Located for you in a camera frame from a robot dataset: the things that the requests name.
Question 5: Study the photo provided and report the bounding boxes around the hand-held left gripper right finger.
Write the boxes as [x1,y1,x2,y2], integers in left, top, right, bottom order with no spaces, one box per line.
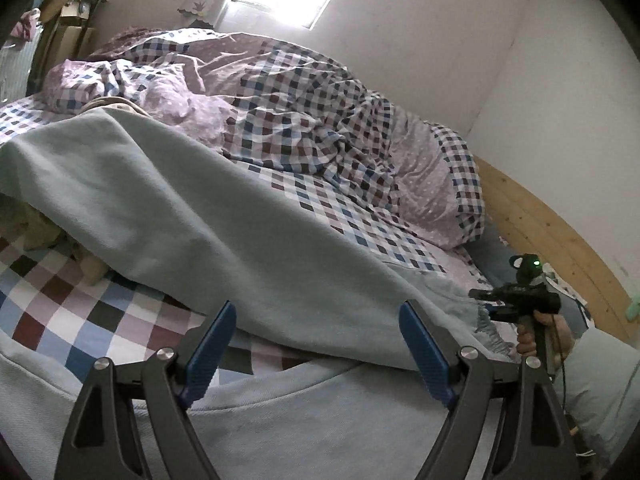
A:
[398,300,581,480]

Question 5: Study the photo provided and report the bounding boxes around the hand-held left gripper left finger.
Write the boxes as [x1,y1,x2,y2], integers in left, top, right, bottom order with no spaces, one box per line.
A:
[54,301,238,480]

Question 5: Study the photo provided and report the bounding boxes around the pale sweatshirt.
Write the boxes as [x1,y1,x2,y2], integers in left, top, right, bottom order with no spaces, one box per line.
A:
[0,340,506,480]

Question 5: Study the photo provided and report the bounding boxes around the person's right forearm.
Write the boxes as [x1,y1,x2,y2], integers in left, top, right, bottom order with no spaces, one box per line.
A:
[550,327,640,468]

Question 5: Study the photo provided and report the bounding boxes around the person's right hand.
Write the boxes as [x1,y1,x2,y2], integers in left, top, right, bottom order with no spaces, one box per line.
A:
[516,310,575,361]

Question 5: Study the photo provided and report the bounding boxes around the wooden headboard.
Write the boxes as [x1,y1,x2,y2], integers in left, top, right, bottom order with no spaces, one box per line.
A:
[470,155,632,343]

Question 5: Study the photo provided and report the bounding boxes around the purple dotted checked pillow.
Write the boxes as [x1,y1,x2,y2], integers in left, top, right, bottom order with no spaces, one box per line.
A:
[390,120,487,251]

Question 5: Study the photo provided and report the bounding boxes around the large checked bed sheet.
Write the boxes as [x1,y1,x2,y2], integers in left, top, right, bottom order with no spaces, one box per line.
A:
[0,92,501,381]

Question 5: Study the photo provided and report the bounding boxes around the khaki garment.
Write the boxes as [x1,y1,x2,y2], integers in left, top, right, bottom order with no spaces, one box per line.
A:
[0,96,151,286]

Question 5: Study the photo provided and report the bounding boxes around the small checked duvet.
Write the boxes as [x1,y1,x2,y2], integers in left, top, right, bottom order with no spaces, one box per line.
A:
[42,27,401,221]

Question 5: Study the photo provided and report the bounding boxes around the white radiator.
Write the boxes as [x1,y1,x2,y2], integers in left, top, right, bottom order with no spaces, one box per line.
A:
[0,40,43,108]

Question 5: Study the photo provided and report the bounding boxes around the paper window decoration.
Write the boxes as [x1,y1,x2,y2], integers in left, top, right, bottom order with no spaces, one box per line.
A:
[176,0,221,28]

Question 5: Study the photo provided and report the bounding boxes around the cardboard boxes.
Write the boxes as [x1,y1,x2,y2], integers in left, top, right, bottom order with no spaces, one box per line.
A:
[37,0,103,61]

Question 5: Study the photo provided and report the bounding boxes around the pink cloth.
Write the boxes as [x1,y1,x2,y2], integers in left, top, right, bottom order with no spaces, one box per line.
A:
[9,7,42,41]

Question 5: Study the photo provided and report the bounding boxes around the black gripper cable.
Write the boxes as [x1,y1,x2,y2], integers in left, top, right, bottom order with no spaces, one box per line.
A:
[559,355,571,413]

